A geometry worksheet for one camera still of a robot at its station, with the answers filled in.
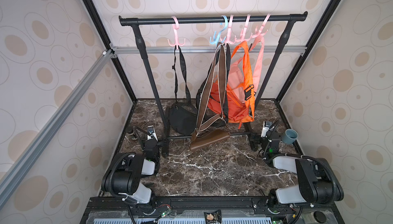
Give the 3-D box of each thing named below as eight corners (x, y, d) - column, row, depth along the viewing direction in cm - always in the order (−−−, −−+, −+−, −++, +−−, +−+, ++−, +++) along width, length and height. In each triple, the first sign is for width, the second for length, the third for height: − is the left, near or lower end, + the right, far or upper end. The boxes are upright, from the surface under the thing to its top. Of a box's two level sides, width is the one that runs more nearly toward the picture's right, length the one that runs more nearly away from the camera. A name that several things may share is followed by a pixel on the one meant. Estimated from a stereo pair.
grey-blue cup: (282, 144, 98) (287, 138, 92) (278, 134, 102) (283, 128, 97) (294, 144, 98) (300, 138, 92) (290, 134, 102) (295, 128, 97)
